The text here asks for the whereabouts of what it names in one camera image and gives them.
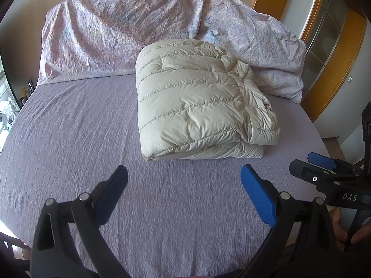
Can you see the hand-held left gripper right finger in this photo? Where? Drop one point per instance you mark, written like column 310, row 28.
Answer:
column 258, row 195

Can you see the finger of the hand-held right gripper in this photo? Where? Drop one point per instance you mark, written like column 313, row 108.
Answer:
column 304, row 172
column 321, row 159

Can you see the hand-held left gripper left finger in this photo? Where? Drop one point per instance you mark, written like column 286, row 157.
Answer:
column 114, row 191

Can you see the cream quilted down jacket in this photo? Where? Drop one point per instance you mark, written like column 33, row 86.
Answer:
column 197, row 101

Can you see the person's right hand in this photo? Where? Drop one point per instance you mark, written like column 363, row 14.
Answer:
column 337, row 226

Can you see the bed with purple sheet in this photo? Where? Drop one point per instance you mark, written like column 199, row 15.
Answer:
column 87, row 150

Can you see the dark wooden chair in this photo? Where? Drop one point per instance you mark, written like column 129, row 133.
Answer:
column 14, row 249

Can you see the wooden framed glass door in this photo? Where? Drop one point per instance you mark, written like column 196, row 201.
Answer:
column 327, row 34

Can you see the pink floral duvet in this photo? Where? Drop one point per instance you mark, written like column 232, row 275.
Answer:
column 101, row 34

